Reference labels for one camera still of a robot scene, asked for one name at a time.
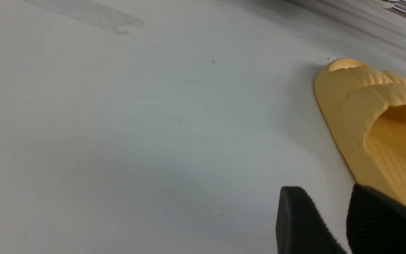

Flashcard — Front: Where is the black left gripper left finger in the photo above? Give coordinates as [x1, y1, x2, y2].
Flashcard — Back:
[276, 186, 346, 254]

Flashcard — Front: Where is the left yellow slipper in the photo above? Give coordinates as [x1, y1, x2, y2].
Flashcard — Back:
[314, 59, 406, 206]

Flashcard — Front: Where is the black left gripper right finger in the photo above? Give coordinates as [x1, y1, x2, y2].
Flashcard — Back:
[346, 184, 406, 254]

